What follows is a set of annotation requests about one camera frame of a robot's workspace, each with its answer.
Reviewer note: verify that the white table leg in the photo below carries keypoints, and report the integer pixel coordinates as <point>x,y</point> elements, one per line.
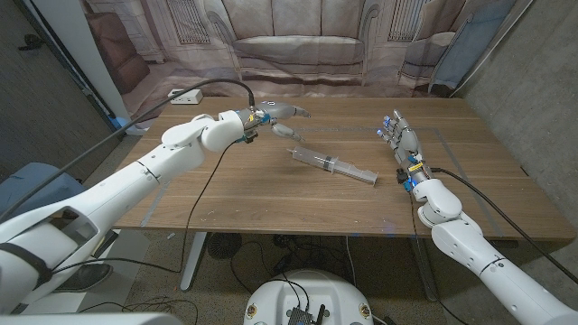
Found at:
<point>193,262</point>

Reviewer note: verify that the white door frame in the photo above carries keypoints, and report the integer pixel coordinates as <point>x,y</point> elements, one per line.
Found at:
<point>86,54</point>

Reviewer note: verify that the printed sofa room backdrop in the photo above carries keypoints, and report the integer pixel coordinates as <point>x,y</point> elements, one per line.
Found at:
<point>298,45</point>

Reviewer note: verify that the grey table leg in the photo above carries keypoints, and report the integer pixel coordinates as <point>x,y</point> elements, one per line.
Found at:
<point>424,271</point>

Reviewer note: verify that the black antenna module on base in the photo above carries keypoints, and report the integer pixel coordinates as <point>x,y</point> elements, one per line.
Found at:
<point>300,316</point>

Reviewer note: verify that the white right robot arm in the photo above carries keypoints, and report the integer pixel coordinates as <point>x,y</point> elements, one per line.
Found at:
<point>487,266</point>

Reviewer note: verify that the round black floor fan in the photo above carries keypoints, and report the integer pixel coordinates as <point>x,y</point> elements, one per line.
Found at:
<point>224,246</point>

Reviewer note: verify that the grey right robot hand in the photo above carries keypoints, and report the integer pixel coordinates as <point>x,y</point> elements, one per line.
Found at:
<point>408,142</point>

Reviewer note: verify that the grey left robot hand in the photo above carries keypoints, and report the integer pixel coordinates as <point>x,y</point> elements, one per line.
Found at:
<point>277,109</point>

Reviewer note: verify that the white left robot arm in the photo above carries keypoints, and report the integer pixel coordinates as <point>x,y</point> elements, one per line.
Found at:
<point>135,176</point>

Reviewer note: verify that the white power strip box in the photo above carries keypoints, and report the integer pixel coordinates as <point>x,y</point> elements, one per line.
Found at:
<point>189,97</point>

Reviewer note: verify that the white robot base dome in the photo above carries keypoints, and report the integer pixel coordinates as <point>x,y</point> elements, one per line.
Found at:
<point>275,293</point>

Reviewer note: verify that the blue padded chair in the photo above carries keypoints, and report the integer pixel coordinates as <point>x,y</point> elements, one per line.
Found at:
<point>31,180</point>

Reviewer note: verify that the white robot torso shell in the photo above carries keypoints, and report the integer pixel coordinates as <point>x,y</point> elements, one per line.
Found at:
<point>90,319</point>

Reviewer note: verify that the clear plastic syringe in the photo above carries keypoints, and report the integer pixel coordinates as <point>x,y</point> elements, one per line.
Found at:
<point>316,158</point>

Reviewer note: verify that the white flat floor board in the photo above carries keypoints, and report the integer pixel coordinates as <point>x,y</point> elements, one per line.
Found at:
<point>131,253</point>

